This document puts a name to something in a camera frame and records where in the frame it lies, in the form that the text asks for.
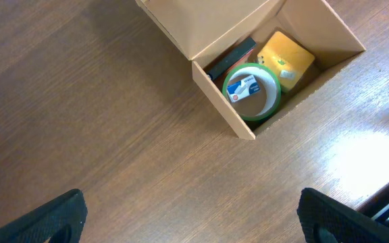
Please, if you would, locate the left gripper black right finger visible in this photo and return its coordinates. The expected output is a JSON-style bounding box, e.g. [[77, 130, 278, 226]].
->
[[296, 188, 389, 243]]

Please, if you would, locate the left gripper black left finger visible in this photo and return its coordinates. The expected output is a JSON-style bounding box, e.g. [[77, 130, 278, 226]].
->
[[0, 189, 88, 243]]

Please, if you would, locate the green tape roll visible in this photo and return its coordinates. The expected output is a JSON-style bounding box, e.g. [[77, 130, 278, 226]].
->
[[222, 63, 281, 121]]

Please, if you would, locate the blue white staples box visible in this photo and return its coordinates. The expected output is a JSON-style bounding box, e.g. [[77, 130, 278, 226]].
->
[[226, 75, 260, 103]]

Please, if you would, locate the yellow sticky note pad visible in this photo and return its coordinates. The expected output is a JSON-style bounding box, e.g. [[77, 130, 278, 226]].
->
[[257, 31, 315, 92]]

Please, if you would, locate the red grey stapler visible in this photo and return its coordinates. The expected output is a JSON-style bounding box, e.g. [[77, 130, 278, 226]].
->
[[206, 37, 256, 81]]

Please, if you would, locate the brown cardboard box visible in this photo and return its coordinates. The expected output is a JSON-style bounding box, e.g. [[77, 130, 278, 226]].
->
[[136, 0, 365, 140]]

